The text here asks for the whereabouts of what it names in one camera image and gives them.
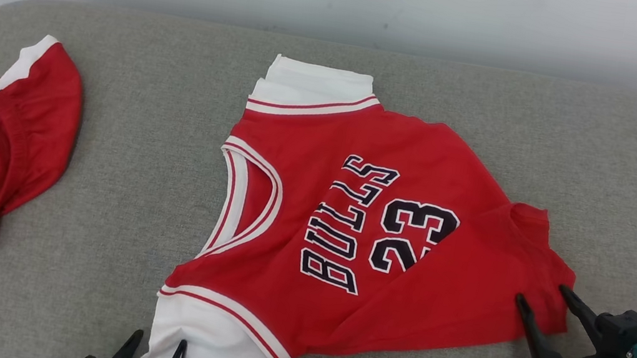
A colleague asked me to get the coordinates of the red Bulls basketball jersey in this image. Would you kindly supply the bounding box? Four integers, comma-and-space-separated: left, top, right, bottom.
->
139, 41, 603, 358

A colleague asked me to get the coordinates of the grey fabric sofa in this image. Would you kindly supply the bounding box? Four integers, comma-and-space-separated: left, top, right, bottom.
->
0, 0, 637, 358

